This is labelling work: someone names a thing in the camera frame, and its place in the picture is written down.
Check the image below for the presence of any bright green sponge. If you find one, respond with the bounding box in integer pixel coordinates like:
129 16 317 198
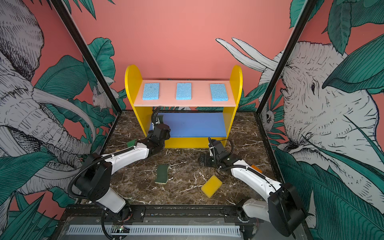
127 140 137 148

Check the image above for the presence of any black frame post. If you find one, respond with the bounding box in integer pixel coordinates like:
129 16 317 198
256 0 317 117
51 0 122 114

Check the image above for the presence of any dark green sponge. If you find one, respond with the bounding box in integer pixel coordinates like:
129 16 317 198
156 115 164 125
155 165 169 185

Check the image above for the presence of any black left frame post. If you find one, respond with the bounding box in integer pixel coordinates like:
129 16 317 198
51 0 122 114

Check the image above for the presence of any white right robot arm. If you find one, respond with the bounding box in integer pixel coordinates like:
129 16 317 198
199 138 308 237

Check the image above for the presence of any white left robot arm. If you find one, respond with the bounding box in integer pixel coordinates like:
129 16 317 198
68 124 171 214

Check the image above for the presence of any yellow pink blue shelf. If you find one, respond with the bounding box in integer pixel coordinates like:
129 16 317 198
125 65 243 149

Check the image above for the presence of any blue sponge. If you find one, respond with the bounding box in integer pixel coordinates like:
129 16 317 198
176 83 192 101
142 83 160 101
210 84 229 102

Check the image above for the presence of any white vent strip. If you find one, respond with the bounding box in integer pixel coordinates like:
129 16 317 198
65 225 242 237

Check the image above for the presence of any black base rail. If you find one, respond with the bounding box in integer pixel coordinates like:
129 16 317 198
56 203 307 240

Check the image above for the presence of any black right frame post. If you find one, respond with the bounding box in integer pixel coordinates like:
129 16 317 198
256 0 317 117

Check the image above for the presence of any orange yellow sponge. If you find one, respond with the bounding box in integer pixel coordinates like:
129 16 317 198
251 165 263 174

